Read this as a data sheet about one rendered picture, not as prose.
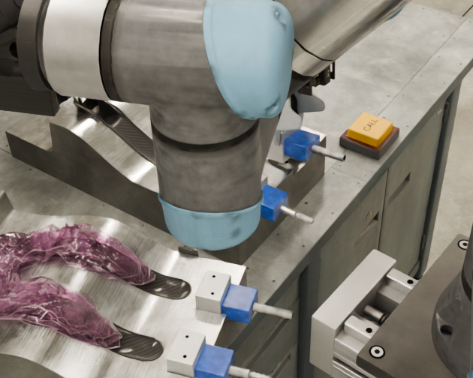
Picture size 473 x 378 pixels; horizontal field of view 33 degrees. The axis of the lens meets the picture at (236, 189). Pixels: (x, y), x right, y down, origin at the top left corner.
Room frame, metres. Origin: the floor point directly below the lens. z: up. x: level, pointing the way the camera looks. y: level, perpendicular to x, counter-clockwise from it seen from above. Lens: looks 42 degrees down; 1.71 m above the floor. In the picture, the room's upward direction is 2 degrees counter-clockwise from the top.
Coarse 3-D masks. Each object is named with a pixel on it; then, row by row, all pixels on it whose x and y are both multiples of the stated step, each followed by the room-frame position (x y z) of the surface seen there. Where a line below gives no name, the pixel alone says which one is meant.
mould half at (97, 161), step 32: (32, 128) 1.13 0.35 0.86; (64, 128) 1.03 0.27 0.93; (96, 128) 1.04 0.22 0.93; (32, 160) 1.09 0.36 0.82; (64, 160) 1.04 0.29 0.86; (96, 160) 1.00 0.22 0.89; (128, 160) 0.99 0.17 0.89; (320, 160) 1.03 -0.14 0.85; (96, 192) 1.00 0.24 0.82; (128, 192) 0.96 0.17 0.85; (288, 192) 0.95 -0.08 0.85; (160, 224) 0.92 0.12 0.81; (224, 256) 0.85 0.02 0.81
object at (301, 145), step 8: (288, 136) 0.98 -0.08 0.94; (296, 136) 0.98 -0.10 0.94; (304, 136) 0.98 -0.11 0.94; (312, 136) 0.97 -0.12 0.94; (272, 144) 0.98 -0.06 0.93; (280, 144) 0.97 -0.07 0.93; (288, 144) 0.96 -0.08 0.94; (296, 144) 0.96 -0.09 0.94; (304, 144) 0.95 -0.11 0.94; (312, 144) 0.96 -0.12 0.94; (272, 152) 0.98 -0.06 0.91; (280, 152) 0.97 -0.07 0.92; (288, 152) 0.96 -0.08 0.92; (296, 152) 0.95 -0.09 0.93; (304, 152) 0.95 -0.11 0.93; (312, 152) 0.96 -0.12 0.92; (320, 152) 0.95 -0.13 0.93; (328, 152) 0.94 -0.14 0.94; (336, 152) 0.94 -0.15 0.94; (280, 160) 0.96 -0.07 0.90; (304, 160) 0.94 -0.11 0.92; (344, 160) 0.93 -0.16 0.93
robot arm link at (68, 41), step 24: (48, 0) 0.46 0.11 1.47; (72, 0) 0.45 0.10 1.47; (96, 0) 0.45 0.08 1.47; (48, 24) 0.44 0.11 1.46; (72, 24) 0.44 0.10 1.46; (96, 24) 0.43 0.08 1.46; (48, 48) 0.43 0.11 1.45; (72, 48) 0.43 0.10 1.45; (96, 48) 0.42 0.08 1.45; (48, 72) 0.43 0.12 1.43; (72, 72) 0.42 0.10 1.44; (96, 72) 0.42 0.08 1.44; (72, 96) 0.44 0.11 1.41; (96, 96) 0.43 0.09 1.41
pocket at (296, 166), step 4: (268, 160) 0.98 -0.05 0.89; (272, 160) 0.99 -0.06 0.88; (288, 160) 1.01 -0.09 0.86; (292, 160) 1.01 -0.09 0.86; (296, 160) 1.01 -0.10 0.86; (300, 160) 1.00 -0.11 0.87; (280, 164) 1.00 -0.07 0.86; (284, 164) 1.00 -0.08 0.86; (288, 164) 1.00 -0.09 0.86; (292, 164) 1.00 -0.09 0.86; (296, 164) 1.00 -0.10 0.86; (300, 164) 0.98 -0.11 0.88; (304, 164) 0.98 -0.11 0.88; (288, 168) 0.99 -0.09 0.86; (292, 168) 0.99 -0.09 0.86; (296, 168) 0.99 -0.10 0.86; (300, 168) 0.98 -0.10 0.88; (296, 172) 0.96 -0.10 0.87
